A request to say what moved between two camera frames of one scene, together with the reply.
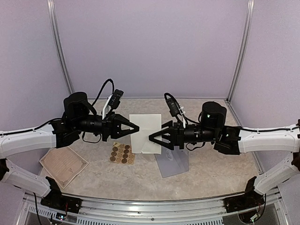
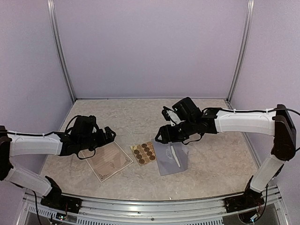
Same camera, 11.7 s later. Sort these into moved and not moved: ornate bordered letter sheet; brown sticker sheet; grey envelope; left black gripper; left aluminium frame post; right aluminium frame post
Moved: ornate bordered letter sheet; left black gripper; brown sticker sheet
Not moved: grey envelope; left aluminium frame post; right aluminium frame post
